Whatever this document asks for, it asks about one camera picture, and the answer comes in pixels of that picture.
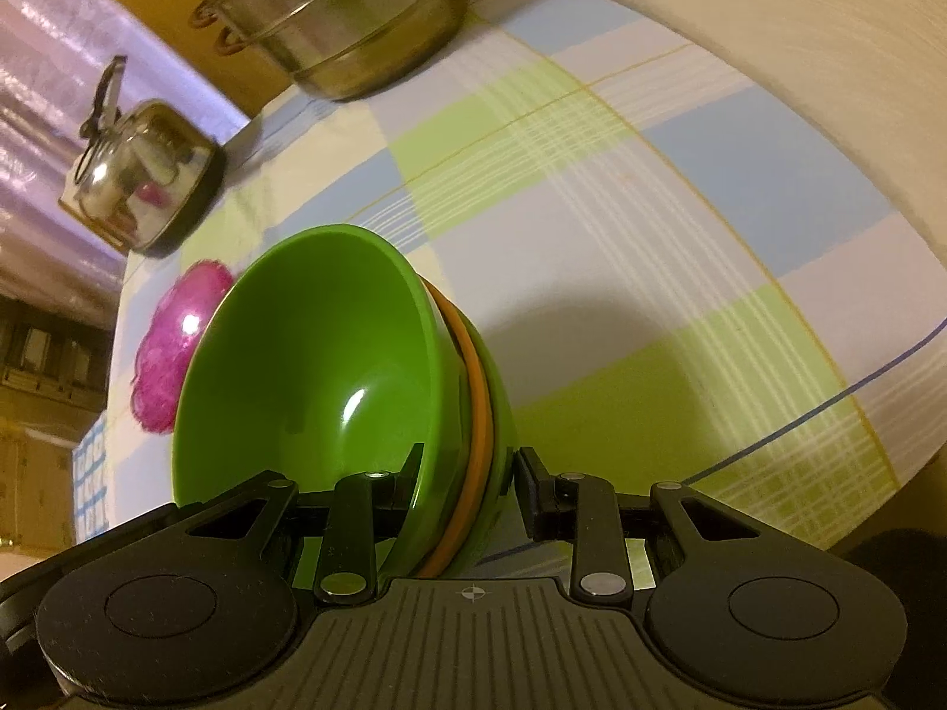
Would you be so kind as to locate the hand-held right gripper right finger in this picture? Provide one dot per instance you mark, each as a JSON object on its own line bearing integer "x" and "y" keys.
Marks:
{"x": 527, "y": 492}

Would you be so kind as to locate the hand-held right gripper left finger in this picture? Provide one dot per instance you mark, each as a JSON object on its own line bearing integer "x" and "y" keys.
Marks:
{"x": 403, "y": 492}

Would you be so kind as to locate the green plastic bowl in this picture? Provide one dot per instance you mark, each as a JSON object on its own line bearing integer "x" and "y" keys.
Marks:
{"x": 501, "y": 414}
{"x": 296, "y": 355}

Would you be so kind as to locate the orange plastic bowl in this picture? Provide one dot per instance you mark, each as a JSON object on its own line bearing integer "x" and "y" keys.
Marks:
{"x": 477, "y": 414}

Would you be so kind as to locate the checked pastel tablecloth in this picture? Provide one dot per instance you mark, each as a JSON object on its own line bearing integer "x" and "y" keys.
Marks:
{"x": 629, "y": 237}

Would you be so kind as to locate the blue checked blanket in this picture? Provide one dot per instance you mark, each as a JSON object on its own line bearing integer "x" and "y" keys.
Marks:
{"x": 90, "y": 473}

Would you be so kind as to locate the black metal rack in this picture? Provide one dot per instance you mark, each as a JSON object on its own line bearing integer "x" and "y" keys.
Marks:
{"x": 44, "y": 355}

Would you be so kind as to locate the stainless steel kettle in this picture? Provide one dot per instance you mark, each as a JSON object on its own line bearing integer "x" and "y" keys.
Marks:
{"x": 140, "y": 177}

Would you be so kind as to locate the stainless steel steamer pot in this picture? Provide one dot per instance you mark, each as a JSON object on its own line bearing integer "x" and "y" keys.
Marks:
{"x": 333, "y": 7}

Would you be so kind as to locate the purple sheer curtain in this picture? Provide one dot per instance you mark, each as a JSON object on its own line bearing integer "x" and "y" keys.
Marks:
{"x": 66, "y": 52}

